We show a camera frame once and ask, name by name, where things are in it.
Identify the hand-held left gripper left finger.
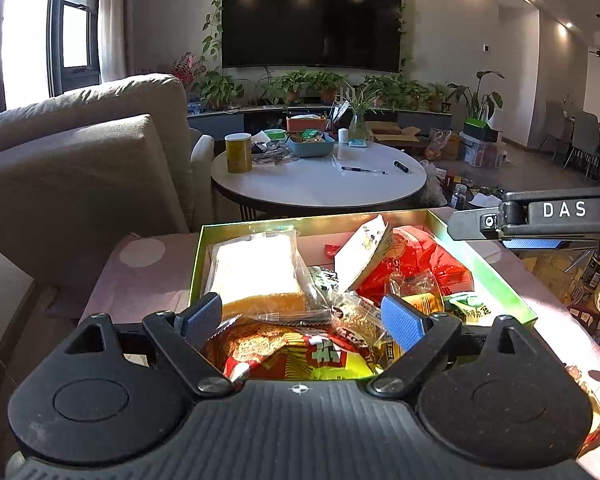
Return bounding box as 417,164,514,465
62,292,236,401

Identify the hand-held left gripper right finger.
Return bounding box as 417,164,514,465
369,294,568,401

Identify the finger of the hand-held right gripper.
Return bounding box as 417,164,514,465
450,201,528,242
502,237,600,252

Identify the small orange snack packet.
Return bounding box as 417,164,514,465
402,272,446,316

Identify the clear pastry packet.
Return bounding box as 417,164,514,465
330,292,396,356

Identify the bright red snack packet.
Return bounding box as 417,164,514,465
355,225,476,311

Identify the small green snack packet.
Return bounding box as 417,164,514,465
442,292,493,323

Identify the bagged bread loaf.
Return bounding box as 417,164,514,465
202,230,331,321

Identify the black and white snack packet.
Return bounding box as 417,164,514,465
307,266,341,306

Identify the red and yellow snack packet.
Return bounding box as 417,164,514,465
202,317,398,382

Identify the green cardboard box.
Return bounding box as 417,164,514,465
189,208,538,331

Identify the white cloth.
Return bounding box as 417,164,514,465
467,192,503,208

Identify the dark oval table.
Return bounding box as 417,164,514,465
427,160,521,211

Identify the black and yellow can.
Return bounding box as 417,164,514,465
580,250,600,303

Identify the clear plastic bag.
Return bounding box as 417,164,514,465
420,160,448,208

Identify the pink dotted tablecloth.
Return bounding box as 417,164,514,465
80,207,600,480

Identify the clear storage box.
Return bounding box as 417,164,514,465
460,132,506,168

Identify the grey dining chair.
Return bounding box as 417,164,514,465
565,110,600,181
537,100,573,161

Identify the green and black box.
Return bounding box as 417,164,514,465
463,117,503,143

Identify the brown cardboard box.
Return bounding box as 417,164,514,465
367,121,421,148

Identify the large leafy plant white pot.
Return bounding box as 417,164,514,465
447,71,506,131

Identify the glass vase with grass plant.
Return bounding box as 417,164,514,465
342,82,383,142

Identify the round white table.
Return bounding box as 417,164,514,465
210,140,428,221

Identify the yellow canister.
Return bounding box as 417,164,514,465
224,133,253,174

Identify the pen holder with pens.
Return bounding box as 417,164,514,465
330,101,351,133

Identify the pile of wrappers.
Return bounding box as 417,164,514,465
252,142,298,166

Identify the blue basket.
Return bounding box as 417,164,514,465
286,132,336,158

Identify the beige sofa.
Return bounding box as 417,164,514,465
0,74,216,281

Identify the orange box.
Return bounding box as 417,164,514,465
286,115,331,133

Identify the grey television cabinet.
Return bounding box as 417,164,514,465
187,105,453,141

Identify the row of potted plants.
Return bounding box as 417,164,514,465
192,70,453,113

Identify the red flower plant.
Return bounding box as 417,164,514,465
170,52,206,88

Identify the narrow black framed window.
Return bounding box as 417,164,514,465
47,0,103,97

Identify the beige curtain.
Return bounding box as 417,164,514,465
99,0,131,83

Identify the black wall television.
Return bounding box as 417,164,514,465
221,0,403,73

